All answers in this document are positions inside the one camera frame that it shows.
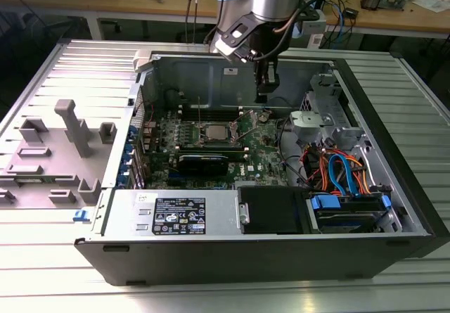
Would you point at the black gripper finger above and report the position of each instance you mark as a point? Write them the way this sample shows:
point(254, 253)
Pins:
point(267, 77)

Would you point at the metal locking lever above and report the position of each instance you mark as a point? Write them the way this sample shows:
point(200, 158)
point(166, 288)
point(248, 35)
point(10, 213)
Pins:
point(250, 131)

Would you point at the silver CPU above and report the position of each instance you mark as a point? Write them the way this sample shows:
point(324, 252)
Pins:
point(217, 132)

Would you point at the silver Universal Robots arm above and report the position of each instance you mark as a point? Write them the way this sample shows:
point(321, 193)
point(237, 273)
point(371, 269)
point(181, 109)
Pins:
point(276, 0)

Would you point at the CPU socket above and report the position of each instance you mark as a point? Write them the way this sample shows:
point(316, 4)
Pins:
point(203, 130)

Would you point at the black RAM slot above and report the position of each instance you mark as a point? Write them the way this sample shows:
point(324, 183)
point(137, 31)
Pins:
point(211, 152)
point(211, 146)
point(211, 149)
point(237, 156)

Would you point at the white case sticker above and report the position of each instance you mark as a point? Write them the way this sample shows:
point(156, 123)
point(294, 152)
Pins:
point(230, 70)

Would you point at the coin cell battery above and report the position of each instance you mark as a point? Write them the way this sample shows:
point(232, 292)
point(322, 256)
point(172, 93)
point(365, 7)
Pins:
point(263, 116)

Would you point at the silver drive cage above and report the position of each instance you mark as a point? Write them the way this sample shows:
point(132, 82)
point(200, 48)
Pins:
point(327, 91)

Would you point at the green motherboard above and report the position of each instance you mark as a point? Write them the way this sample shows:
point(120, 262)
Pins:
point(260, 158)

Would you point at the small black box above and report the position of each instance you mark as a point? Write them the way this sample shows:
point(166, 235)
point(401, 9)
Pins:
point(351, 13)

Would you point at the black graphics card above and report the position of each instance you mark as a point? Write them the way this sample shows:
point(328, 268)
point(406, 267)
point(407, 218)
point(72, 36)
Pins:
point(204, 167)

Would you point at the wooden desk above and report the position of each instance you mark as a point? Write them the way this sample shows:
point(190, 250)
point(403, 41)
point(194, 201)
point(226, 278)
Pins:
point(386, 21)

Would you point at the grey plastic block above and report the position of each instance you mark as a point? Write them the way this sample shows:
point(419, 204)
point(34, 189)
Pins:
point(142, 59)

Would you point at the blue disk carrier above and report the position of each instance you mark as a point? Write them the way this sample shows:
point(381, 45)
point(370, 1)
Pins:
point(325, 202)

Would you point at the hard disk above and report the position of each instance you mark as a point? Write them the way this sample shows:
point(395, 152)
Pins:
point(348, 217)

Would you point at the white paper sheet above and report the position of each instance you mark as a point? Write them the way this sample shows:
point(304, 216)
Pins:
point(432, 4)

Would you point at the black open PC case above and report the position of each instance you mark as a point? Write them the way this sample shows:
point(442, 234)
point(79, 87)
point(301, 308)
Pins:
point(211, 256)

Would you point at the silver power supply unit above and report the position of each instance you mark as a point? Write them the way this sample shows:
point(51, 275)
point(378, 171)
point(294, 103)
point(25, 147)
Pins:
point(123, 207)

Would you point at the grey parts rack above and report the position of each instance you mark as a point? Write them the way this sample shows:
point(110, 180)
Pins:
point(52, 158)

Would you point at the small blue plastic clip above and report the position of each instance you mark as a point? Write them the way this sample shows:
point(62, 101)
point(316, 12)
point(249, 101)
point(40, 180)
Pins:
point(80, 216)

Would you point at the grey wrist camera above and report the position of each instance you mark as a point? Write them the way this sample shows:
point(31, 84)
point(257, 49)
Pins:
point(314, 24)

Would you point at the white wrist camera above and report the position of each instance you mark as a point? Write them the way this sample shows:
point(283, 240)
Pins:
point(225, 47)

